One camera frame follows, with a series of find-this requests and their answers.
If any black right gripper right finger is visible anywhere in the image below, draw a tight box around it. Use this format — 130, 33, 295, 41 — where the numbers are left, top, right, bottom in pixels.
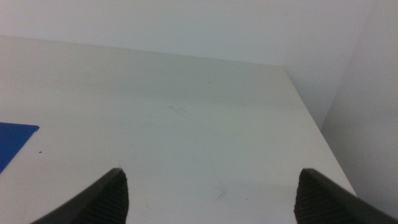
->
294, 168, 398, 224

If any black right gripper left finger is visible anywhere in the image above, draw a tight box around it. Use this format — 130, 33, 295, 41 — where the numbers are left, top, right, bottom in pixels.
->
30, 167, 130, 224

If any blue rectangular mat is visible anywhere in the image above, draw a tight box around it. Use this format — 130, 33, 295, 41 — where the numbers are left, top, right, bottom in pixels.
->
0, 122, 40, 174

